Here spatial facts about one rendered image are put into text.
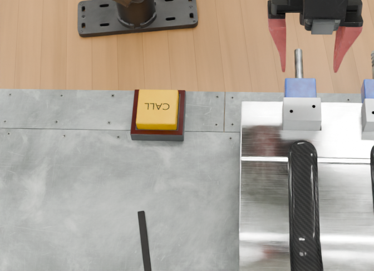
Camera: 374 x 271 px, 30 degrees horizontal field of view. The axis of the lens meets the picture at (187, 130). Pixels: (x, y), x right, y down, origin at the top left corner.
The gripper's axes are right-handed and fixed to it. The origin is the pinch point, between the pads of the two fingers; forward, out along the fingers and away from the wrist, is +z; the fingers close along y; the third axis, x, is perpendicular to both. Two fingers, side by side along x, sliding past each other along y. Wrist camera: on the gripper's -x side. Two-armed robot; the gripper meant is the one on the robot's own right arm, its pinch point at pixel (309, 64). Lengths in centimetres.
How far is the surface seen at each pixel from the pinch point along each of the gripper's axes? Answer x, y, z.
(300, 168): -1.2, -0.3, 15.0
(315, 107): 3.6, 1.6, 8.3
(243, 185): -3.8, -7.8, 16.1
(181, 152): 8.1, -17.0, 19.2
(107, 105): 15.0, -29.2, 15.2
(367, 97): 6.5, 8.8, 8.2
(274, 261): -13.4, -3.8, 20.5
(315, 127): 2.7, 1.8, 10.8
